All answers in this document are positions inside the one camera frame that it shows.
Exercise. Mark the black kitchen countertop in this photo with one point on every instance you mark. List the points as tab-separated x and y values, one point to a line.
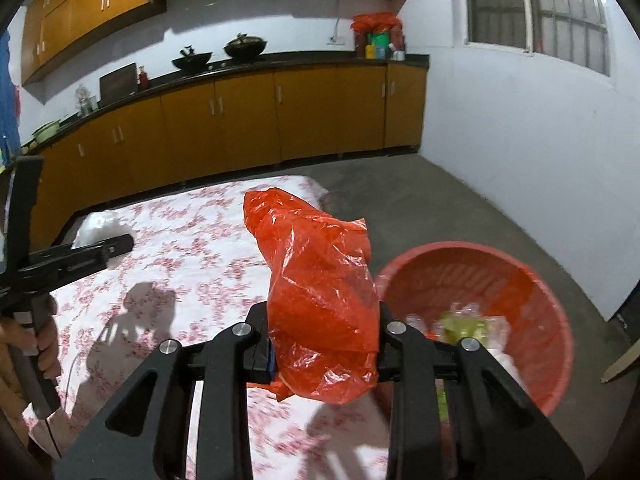
300	60

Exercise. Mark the green enamel pot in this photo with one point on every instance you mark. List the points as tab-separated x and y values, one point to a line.
46	131

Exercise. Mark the floral tablecloth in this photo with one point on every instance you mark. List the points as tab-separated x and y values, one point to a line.
200	240

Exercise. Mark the blue hanging cloth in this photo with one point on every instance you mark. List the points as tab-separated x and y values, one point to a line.
7	100

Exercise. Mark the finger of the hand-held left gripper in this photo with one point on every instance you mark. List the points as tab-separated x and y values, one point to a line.
80	257

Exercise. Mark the red plastic bag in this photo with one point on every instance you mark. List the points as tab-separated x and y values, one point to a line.
320	300

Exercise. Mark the wooden base cabinets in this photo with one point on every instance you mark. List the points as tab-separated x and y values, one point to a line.
240	120

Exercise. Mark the glass jar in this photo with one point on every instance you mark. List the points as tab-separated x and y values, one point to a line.
86	102

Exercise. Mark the barred window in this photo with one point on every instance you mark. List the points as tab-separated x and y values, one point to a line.
500	5

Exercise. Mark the red bottle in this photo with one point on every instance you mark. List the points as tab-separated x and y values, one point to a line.
143	79

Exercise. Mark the red plastic basket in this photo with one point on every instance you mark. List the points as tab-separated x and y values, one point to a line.
475	270

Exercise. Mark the person's left hand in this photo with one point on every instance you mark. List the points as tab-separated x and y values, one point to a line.
49	345

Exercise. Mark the brown cutting board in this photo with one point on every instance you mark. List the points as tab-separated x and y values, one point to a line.
118	81

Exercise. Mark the white cup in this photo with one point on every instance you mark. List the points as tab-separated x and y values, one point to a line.
398	55

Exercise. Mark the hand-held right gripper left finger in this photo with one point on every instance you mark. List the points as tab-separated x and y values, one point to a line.
260	355

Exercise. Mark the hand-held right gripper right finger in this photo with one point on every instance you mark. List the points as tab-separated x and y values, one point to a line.
387	355

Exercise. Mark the red bag of containers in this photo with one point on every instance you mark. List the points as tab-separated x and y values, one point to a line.
375	22

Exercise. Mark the cardboard piece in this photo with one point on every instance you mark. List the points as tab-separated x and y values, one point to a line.
622	360

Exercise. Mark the black wok with lid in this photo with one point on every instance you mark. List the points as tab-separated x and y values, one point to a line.
245	47

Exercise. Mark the wooden wall cabinet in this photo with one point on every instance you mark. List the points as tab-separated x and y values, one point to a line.
90	15

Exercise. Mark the white plastic bag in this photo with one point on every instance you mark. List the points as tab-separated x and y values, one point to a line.
97	227
505	345

